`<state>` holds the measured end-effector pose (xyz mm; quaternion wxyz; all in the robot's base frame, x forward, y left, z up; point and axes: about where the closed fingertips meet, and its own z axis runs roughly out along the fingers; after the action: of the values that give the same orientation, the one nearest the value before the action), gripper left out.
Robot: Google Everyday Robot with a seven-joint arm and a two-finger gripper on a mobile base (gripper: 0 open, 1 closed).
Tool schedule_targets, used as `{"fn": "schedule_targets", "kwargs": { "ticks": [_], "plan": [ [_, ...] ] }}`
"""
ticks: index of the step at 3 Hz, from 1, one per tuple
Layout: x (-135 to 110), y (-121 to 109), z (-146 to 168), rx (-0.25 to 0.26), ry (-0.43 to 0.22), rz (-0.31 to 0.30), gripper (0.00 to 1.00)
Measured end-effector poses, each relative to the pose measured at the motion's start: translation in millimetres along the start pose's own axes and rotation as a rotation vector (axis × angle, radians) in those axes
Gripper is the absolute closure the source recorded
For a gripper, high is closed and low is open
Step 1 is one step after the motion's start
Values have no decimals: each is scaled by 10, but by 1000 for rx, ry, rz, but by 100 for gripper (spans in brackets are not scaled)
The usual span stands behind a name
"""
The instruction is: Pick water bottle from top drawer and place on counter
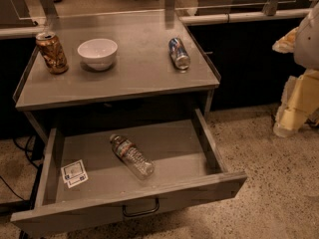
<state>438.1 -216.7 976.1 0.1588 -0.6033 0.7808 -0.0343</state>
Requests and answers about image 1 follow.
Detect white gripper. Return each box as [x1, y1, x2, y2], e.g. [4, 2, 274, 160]
[272, 28, 319, 137]

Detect grey open top drawer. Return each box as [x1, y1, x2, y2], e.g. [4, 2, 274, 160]
[11, 111, 247, 238]

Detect black floor cables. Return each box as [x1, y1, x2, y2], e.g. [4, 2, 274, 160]
[0, 134, 43, 202]

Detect grey metal cabinet counter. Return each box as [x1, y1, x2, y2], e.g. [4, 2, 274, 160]
[12, 9, 222, 144]

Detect brown soda can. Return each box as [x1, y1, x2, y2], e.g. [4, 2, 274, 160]
[36, 32, 69, 75]

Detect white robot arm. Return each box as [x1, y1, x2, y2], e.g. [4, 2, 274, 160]
[272, 5, 319, 137]

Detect white fiducial tag card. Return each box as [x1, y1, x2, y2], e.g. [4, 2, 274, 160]
[61, 159, 89, 188]

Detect white ceramic bowl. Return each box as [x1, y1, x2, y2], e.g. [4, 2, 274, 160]
[78, 38, 118, 71]

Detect clear plastic water bottle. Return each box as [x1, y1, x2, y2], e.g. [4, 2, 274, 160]
[110, 134, 155, 180]

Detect blue silver soda can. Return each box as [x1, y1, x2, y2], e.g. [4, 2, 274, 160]
[168, 38, 190, 70]

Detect grey horizontal rail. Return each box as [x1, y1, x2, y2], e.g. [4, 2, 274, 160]
[179, 8, 310, 26]

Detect black drawer handle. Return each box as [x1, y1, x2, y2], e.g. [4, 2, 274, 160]
[122, 198, 160, 218]

